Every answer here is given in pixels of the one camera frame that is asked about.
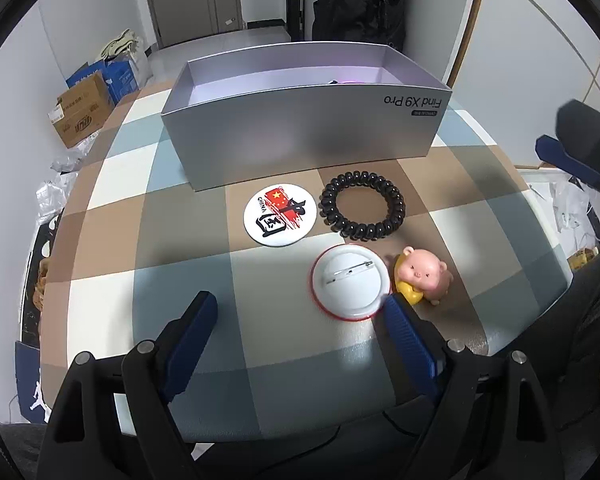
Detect checked tablecloth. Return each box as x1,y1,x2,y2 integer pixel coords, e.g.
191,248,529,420
39,82,573,436

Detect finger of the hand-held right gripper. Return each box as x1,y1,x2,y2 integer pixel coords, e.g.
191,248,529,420
535,135,600,186

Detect beige tote bag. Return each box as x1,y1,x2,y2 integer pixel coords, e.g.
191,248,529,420
100,30,143,61

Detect silver cardboard box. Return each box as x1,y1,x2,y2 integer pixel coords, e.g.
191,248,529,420
160,42,453,192

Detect person's dark clothing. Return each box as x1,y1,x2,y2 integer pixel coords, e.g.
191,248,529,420
545,247,600,431

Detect white badge red print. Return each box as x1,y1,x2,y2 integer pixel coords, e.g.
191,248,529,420
243,183,318,247

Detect pink pig toy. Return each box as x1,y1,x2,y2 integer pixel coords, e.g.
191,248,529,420
391,246,455,307

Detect yellow packet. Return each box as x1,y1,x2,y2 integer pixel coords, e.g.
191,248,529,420
567,248,598,271

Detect white sack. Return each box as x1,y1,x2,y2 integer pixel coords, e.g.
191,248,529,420
130,47,153,83

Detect brown cardboard box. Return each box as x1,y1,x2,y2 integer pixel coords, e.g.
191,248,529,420
48,71,116,150

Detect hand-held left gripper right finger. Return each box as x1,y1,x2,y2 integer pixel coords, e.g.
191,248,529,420
382,295,566,480

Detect crumpled white plastic bags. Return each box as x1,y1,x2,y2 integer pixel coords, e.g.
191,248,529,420
522,170,600,256

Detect red-rimmed pin badge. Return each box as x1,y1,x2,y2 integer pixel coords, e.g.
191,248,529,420
310,243,392,321

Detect grey-brown door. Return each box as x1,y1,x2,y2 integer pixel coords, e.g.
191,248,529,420
140,0,245,50

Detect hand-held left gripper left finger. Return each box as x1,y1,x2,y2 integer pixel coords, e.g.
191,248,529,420
32,290,219,480

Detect black printed bag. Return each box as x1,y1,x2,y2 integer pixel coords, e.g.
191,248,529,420
22,212,63,341

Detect blue bag white figure print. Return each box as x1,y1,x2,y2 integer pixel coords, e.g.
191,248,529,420
15,342,53,423

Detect crumpled clear plastic bags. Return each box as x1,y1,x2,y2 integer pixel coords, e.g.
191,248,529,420
35,140,93,221

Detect black backpack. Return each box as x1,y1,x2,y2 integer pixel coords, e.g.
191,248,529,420
312,0,408,53

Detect wood-trimmed wall panel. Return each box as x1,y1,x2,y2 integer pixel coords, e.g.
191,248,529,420
447,0,600,171

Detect black spiral hair tie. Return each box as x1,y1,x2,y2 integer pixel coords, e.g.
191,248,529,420
318,170,406,240

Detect blue cardboard box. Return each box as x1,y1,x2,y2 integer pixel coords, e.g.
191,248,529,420
66,55,141,106

